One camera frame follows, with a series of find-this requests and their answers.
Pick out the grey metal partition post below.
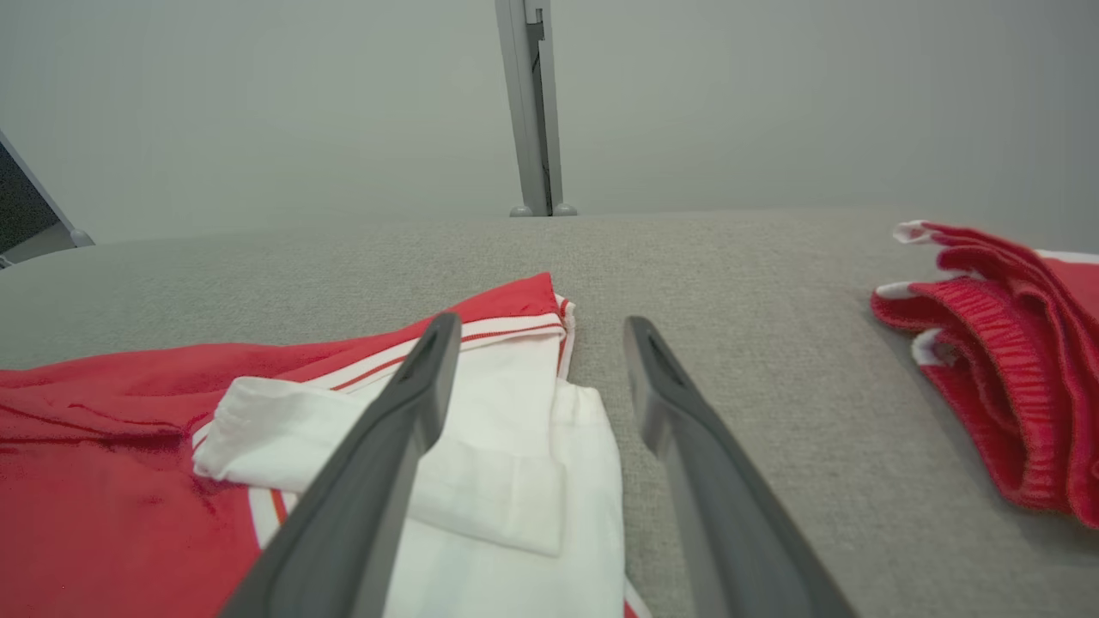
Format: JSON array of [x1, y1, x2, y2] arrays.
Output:
[[495, 0, 566, 217]]

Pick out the white partition panel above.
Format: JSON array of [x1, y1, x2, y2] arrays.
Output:
[[0, 0, 525, 245], [549, 0, 1099, 254]]

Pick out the red white lettered jersey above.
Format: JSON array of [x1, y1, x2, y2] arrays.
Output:
[[0, 272, 653, 618]]

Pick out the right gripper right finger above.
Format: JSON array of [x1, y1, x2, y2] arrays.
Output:
[[622, 315, 859, 618]]

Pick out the grey metal frame leg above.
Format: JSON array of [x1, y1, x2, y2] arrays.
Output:
[[0, 129, 95, 269]]

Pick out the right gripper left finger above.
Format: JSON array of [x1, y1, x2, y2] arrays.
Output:
[[219, 312, 464, 618]]

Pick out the red shorts with white stripes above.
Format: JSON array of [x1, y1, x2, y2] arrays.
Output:
[[870, 220, 1099, 530]]

